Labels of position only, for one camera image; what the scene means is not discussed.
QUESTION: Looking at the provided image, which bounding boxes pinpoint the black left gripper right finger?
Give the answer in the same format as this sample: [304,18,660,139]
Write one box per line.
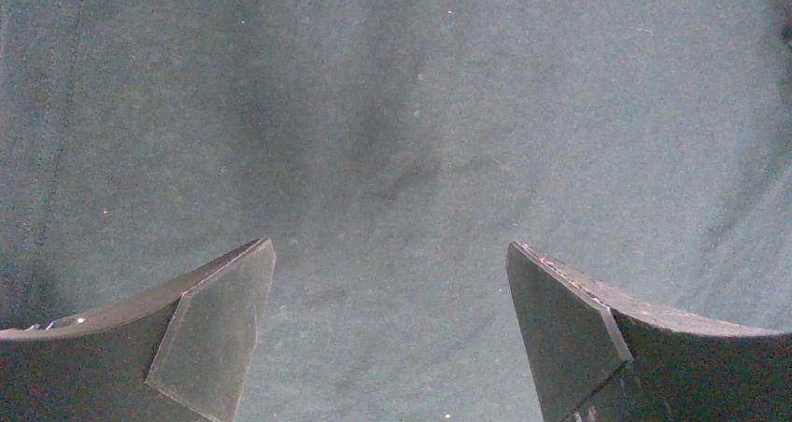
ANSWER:
[506,242,791,421]

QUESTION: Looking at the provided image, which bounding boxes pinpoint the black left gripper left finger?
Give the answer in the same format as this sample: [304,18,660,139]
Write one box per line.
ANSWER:
[1,239,276,421]

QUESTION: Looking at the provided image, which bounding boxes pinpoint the black t shirt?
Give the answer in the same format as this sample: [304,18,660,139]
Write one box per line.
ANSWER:
[1,0,791,421]

